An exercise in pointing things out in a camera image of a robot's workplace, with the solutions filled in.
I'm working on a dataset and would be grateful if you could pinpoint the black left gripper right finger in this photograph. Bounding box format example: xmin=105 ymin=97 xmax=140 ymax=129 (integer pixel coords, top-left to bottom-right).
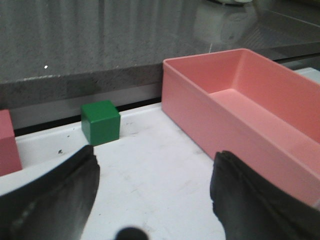
xmin=209 ymin=151 xmax=320 ymax=240

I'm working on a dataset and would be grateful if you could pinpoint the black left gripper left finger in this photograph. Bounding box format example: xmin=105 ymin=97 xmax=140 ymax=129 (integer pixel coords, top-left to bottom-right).
xmin=0 ymin=145 xmax=100 ymax=240

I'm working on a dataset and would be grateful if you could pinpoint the pink cube block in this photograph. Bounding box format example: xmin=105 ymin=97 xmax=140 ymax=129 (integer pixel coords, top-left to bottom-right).
xmin=0 ymin=109 xmax=22 ymax=176

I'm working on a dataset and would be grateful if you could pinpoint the green cube block centre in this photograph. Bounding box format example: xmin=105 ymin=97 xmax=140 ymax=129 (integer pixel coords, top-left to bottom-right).
xmin=80 ymin=100 xmax=121 ymax=146

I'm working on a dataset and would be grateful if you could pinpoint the pink plastic bin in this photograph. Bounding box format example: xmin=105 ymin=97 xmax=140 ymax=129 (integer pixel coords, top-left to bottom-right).
xmin=161 ymin=48 xmax=320 ymax=208

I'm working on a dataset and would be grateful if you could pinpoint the grey stone counter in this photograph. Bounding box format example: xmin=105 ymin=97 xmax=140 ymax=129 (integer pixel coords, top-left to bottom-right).
xmin=0 ymin=0 xmax=320 ymax=109

